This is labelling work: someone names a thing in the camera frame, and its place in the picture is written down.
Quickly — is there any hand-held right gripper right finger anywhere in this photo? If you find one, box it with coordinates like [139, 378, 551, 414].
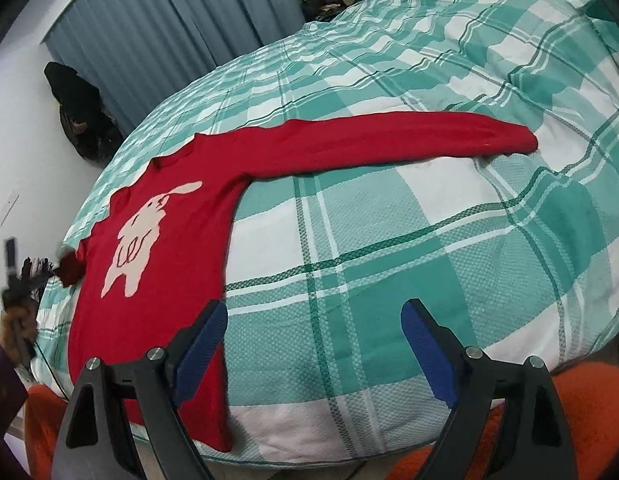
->
[399, 298, 579, 480]

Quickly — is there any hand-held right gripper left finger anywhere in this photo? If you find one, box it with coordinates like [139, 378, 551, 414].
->
[53, 299, 229, 480]

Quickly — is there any red sweater with pink animal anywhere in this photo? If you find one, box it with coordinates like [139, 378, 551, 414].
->
[58, 112, 539, 453]

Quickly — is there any green white plaid blanket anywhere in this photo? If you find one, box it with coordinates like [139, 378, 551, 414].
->
[28, 0, 619, 463]

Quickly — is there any orange fuzzy clothing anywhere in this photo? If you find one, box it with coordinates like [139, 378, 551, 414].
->
[9, 340, 619, 480]

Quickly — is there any blue-grey curtain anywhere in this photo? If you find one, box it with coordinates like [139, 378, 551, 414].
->
[41, 0, 421, 79]

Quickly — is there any white wall socket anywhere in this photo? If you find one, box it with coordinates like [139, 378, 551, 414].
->
[0, 191, 20, 225]

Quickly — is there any black bag on wall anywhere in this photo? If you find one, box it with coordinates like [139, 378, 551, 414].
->
[43, 61, 124, 163]

